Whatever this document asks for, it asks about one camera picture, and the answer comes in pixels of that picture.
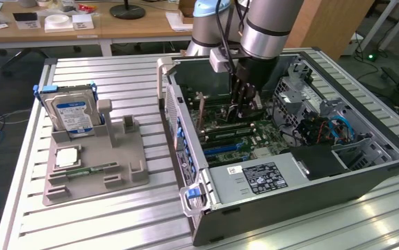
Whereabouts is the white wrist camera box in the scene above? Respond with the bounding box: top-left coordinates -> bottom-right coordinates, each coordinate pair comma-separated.
208,47 -> 236,73

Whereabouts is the open black PC case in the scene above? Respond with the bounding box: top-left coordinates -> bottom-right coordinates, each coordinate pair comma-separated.
156,51 -> 399,247

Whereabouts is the white desk frame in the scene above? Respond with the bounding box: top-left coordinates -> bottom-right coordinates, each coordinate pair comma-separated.
354,0 -> 399,71

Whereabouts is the green RAM stick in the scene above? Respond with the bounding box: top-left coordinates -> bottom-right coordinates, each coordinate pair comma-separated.
65,163 -> 118,178

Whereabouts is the black round lamp base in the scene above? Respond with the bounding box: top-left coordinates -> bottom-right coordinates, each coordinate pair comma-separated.
109,0 -> 146,20

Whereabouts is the blue disk wire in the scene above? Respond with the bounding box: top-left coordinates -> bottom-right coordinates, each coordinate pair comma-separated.
326,116 -> 356,144

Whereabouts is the black installed RAM stick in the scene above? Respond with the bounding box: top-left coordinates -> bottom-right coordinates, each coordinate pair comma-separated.
204,124 -> 256,142

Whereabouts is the RAM memory stick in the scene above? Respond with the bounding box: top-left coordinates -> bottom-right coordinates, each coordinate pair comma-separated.
196,91 -> 266,131

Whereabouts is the red wire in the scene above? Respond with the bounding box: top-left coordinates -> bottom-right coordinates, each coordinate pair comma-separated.
316,120 -> 326,143

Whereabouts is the brown cardboard box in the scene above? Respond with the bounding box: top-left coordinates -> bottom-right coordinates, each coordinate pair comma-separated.
177,0 -> 196,18

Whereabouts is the grey power supply unit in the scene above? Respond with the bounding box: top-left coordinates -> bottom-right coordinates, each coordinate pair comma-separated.
208,152 -> 312,205

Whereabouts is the black camera cable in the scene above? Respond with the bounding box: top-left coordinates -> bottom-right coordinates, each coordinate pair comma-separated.
214,0 -> 250,76

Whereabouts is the white box with black top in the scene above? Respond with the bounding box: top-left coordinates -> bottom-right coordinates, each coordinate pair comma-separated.
11,12 -> 42,30

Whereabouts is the plain white box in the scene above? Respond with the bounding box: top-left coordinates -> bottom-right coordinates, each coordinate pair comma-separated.
70,14 -> 94,31

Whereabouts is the blue expansion slot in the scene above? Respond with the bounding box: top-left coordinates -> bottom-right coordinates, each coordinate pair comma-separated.
202,143 -> 242,157

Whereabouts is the long wooden desk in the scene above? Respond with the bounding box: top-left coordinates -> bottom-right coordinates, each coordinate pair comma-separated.
0,0 -> 290,57

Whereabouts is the green motherboard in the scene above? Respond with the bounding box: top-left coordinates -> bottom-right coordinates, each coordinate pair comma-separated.
181,93 -> 290,167

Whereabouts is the grey plastic parts rack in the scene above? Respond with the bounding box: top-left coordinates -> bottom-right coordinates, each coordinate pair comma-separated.
41,98 -> 150,207

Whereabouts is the white box with tape roll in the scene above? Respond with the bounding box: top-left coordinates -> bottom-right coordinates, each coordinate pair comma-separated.
42,14 -> 75,33

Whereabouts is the hard disk in blue carrier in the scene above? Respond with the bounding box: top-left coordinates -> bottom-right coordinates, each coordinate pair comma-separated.
33,81 -> 105,139

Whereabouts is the silver CPU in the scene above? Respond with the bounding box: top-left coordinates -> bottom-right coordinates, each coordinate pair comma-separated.
54,148 -> 79,167

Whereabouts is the metal disk bay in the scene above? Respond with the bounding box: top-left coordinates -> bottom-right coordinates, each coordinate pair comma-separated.
330,137 -> 393,172

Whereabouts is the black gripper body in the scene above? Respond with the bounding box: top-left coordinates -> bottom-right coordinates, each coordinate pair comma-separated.
234,56 -> 280,91

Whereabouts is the stack of white papers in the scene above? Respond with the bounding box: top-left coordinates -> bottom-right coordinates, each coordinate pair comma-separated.
164,11 -> 194,32

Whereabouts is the wooden cabinet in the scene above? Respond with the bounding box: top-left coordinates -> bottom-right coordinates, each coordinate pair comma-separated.
284,0 -> 376,61

